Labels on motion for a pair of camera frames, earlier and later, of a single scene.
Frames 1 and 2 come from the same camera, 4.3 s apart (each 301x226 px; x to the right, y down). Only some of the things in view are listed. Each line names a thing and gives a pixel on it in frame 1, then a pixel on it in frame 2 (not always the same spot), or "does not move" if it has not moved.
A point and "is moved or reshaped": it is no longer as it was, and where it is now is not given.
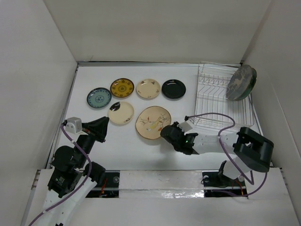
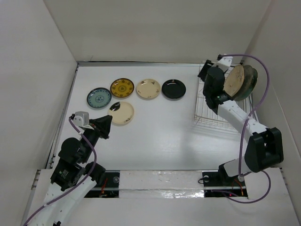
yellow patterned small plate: x=122 y=87 does not move
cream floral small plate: x=148 y=88 does not move
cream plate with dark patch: x=123 y=116 does not move
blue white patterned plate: x=99 y=97 does not move
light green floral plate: x=252 y=84 is moved or reshaped
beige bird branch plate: x=150 y=121 to x=234 y=80
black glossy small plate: x=173 y=88 does not move
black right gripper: x=174 y=125 to x=204 y=69
